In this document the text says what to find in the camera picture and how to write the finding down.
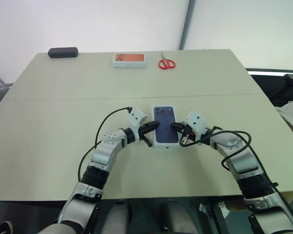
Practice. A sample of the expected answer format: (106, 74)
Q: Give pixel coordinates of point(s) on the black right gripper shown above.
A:
(189, 134)

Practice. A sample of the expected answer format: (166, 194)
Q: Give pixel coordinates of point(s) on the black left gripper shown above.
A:
(143, 132)

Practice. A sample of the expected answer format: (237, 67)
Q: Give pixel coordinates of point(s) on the blue phone box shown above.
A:
(164, 137)

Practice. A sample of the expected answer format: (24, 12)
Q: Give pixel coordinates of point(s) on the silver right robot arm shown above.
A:
(241, 161)

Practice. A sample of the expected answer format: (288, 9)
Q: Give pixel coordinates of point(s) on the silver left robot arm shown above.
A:
(105, 151)

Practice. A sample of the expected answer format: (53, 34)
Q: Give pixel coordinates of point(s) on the phone box with orange print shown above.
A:
(129, 58)

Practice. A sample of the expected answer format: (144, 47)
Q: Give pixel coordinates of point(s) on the grey metal pole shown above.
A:
(186, 24)

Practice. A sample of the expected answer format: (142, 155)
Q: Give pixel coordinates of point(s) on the black oblong case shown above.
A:
(63, 52)

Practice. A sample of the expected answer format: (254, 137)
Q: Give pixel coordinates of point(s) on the black chair armrest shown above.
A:
(289, 79)

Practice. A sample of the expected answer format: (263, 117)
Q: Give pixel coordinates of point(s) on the black and white shoe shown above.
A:
(5, 228)

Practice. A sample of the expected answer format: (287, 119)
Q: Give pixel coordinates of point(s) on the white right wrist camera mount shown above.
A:
(196, 122)

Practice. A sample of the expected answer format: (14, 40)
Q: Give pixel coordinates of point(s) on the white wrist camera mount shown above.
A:
(136, 117)
(196, 122)

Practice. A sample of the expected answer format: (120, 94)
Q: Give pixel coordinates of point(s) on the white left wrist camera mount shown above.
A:
(136, 117)

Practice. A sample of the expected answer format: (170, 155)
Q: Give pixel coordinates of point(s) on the metal table frame bracket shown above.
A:
(215, 209)

